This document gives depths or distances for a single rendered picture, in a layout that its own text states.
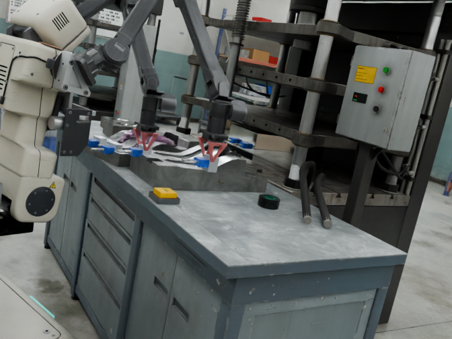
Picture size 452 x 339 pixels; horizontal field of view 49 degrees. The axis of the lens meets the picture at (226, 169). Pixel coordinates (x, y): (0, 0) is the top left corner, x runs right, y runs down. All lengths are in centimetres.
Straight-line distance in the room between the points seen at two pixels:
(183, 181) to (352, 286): 70
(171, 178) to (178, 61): 804
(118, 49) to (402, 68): 112
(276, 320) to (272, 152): 139
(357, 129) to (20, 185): 136
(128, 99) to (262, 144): 381
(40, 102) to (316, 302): 106
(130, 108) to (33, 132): 464
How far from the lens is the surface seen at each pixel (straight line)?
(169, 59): 972
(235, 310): 137
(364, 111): 220
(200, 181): 188
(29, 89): 168
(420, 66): 217
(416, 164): 283
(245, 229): 155
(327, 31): 225
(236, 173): 195
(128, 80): 627
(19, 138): 172
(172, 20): 972
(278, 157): 276
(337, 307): 165
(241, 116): 174
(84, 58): 157
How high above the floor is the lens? 128
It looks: 12 degrees down
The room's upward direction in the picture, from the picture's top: 11 degrees clockwise
